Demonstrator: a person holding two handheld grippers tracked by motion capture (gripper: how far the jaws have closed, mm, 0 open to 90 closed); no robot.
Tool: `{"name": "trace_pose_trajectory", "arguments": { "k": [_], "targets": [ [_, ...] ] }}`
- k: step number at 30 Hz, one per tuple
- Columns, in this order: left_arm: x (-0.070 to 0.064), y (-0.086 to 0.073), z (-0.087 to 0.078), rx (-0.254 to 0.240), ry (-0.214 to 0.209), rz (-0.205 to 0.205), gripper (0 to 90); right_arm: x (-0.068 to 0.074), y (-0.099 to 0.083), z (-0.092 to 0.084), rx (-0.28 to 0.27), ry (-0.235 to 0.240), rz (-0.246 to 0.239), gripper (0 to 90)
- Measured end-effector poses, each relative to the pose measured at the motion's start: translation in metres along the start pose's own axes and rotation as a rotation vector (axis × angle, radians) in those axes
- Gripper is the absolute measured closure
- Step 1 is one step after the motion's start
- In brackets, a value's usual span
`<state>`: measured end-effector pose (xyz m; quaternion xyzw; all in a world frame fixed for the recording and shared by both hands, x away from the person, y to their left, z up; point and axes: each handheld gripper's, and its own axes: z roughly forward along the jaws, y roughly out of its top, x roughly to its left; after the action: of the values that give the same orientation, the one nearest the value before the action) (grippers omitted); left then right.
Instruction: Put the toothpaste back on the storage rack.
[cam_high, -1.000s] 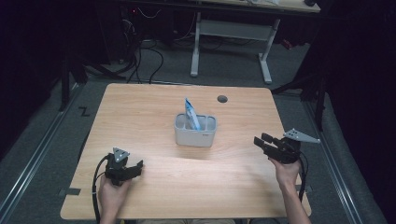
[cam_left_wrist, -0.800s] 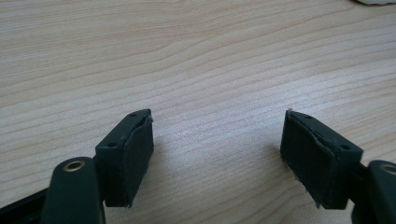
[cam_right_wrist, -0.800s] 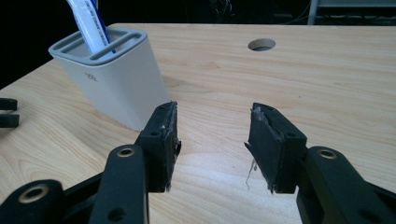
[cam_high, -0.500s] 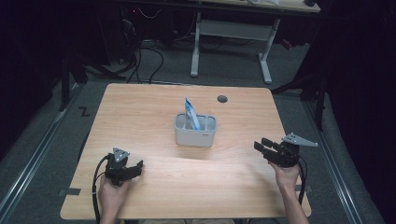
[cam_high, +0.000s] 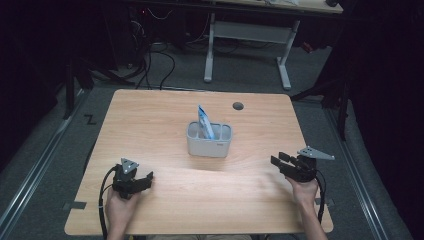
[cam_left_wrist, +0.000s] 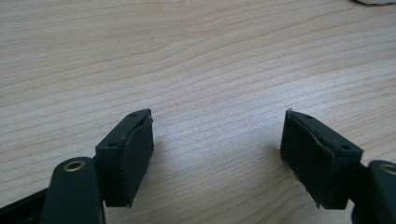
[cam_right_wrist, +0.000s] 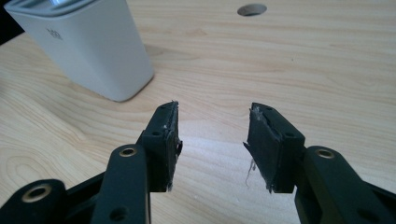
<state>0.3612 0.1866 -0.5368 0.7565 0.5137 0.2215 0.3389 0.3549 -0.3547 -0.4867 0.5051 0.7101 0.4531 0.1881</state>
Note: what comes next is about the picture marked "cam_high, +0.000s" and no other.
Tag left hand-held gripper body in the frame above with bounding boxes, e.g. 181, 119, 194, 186
111, 157, 141, 200

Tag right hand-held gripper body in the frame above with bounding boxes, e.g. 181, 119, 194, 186
285, 145, 336, 184

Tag white desk organizer holder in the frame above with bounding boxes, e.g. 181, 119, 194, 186
186, 121, 233, 159

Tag blue and white tube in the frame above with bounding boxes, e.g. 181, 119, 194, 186
197, 104, 216, 140

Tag person's right hand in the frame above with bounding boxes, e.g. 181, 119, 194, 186
285, 175, 320, 207

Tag person's left hand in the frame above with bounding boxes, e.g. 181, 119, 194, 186
105, 187, 141, 231

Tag grey tape strip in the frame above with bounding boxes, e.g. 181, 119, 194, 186
62, 201, 88, 211

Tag black metal stand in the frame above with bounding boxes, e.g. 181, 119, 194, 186
62, 56, 95, 121
289, 63, 352, 142

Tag white-legged wooden desk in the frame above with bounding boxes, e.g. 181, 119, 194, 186
203, 0, 344, 91

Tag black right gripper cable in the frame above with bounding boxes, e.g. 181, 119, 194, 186
314, 169, 327, 225

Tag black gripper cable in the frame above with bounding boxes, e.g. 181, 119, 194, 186
314, 169, 327, 225
97, 165, 118, 240

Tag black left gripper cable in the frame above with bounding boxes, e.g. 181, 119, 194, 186
97, 165, 118, 240

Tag metal floor rail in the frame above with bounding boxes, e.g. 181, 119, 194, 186
324, 106, 392, 240
0, 89, 88, 236

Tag black floor cables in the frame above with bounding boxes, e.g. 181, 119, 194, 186
131, 41, 177, 91

